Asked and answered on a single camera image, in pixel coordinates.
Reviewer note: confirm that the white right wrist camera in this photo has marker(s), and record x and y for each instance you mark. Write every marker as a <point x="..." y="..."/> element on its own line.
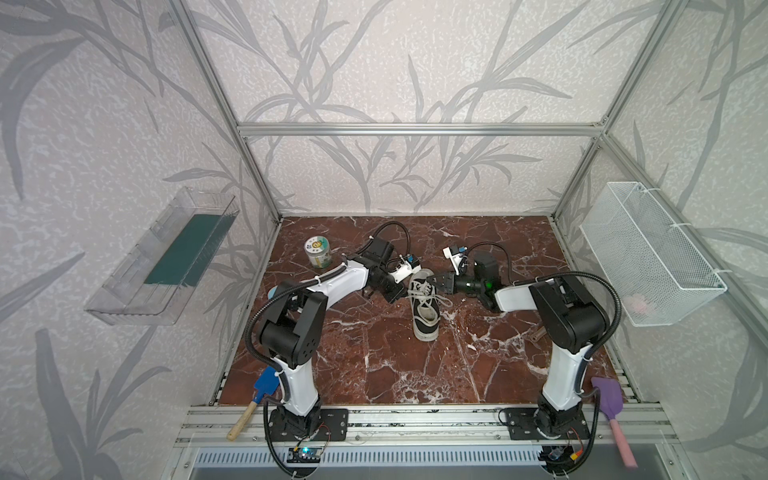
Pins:
<point x="458" y="257"/>

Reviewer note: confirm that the aluminium horizontal frame bar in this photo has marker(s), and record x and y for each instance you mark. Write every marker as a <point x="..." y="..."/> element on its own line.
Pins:
<point x="249" y="130"/>

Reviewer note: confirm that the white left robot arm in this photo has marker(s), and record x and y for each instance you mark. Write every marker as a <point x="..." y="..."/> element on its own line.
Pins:
<point x="286" y="331"/>

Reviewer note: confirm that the blue toy spatula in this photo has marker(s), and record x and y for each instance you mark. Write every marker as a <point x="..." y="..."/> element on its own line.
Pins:
<point x="266" y="385"/>

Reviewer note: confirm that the white shoelace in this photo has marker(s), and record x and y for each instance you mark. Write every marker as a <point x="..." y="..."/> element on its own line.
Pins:
<point x="422" y="293"/>

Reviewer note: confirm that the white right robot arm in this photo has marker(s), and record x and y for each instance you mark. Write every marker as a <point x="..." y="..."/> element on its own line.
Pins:
<point x="579" y="312"/>

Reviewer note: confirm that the black white canvas sneaker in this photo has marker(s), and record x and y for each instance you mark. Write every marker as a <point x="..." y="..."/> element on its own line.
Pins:
<point x="425" y="320"/>

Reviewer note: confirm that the purple pink toy shovel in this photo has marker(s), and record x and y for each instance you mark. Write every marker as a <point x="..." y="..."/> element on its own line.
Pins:
<point x="611" y="405"/>

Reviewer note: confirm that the pink object in basket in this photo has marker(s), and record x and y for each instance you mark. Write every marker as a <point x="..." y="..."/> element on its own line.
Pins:
<point x="638" y="306"/>

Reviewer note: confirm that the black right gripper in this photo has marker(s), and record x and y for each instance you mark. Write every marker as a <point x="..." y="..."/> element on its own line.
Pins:
<point x="449" y="282"/>

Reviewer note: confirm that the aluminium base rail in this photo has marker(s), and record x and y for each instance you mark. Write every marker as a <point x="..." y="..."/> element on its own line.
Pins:
<point x="410" y="424"/>

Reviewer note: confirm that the green circuit board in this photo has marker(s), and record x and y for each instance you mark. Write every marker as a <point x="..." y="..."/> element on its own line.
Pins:
<point x="305" y="455"/>

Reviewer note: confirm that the white wire mesh basket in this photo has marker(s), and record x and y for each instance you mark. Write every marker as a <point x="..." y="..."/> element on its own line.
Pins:
<point x="643" y="250"/>

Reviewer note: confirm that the clear plastic wall tray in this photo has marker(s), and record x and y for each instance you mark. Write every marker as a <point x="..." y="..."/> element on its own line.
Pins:
<point x="153" y="284"/>

